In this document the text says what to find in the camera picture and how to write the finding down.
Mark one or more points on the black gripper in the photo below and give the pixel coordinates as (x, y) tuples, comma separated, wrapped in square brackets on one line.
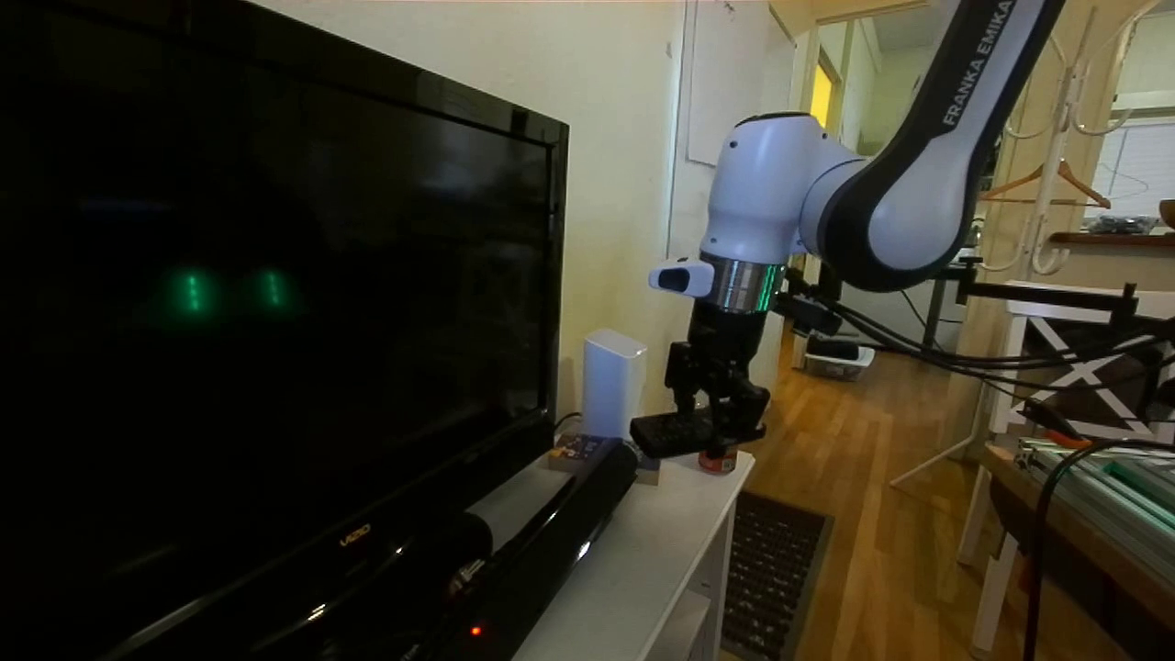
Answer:
[(726, 336)]

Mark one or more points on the black remote control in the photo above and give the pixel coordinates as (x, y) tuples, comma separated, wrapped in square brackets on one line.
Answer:
[(674, 433)]

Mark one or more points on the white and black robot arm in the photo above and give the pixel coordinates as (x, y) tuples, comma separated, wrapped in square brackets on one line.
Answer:
[(782, 184)]

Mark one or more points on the white box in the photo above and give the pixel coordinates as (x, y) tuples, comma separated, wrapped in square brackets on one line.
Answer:
[(648, 555)]

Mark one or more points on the black keyboard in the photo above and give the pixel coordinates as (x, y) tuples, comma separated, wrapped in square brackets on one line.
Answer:
[(771, 575)]

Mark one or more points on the glossy black soundbar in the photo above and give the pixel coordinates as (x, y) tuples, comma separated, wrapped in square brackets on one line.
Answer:
[(536, 551)]

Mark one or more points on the black metal stand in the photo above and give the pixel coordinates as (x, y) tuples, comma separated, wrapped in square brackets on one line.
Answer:
[(969, 282)]

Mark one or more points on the white cross-braced side table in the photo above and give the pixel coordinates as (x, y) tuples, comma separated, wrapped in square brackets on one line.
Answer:
[(1015, 354)]

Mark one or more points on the white coat rack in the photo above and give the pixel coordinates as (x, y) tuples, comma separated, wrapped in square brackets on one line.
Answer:
[(1053, 211)]

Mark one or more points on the wooden clothes hanger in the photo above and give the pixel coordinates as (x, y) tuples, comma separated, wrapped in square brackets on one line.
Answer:
[(1079, 184)]

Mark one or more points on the black flat screen television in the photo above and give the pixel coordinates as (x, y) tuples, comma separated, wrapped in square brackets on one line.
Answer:
[(306, 307)]

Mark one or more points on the white wall board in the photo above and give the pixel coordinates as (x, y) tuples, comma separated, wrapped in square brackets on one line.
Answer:
[(704, 75)]

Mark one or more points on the wooden wall shelf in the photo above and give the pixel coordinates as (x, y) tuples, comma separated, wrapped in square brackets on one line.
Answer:
[(1123, 244)]

